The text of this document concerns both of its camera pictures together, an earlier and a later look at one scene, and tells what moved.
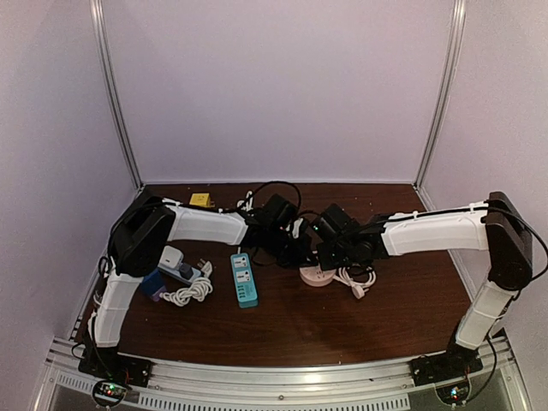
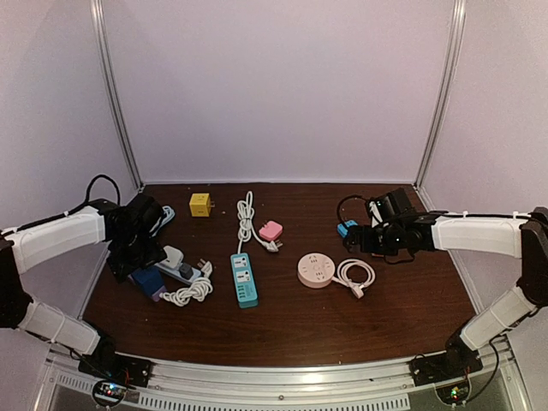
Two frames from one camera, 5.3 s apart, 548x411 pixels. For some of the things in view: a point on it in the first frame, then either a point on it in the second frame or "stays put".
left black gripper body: x=287 y=253 → x=134 y=254
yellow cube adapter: x=203 y=199 stays put
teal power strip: x=244 y=282 stays put
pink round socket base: x=313 y=276 stays put
